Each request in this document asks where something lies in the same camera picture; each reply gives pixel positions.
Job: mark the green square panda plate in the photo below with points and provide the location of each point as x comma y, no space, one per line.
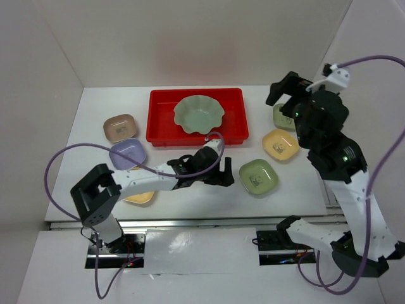
258,177

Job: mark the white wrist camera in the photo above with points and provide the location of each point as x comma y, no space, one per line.
215,144
335,79

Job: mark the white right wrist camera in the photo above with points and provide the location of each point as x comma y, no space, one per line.
335,79

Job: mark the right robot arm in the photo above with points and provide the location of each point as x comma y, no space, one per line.
319,115

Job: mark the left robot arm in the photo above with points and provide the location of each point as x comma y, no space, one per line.
96,194

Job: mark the purple square plate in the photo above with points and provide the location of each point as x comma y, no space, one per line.
131,148

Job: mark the green scalloped bowl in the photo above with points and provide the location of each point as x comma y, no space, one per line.
198,113

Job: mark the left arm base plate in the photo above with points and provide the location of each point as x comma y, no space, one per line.
130,253

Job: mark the red plastic bin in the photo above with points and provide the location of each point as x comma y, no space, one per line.
161,130

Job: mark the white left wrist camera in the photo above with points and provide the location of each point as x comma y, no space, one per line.
215,144

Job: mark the yellow square plate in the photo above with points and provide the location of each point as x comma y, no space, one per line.
280,145
140,199

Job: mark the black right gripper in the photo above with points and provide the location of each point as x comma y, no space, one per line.
296,86

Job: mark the aluminium rail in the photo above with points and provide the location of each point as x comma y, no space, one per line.
203,205

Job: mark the pink square plate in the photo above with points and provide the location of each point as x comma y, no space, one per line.
119,128

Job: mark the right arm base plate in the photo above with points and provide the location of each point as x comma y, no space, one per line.
273,251

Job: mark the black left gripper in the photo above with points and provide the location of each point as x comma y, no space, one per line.
224,178

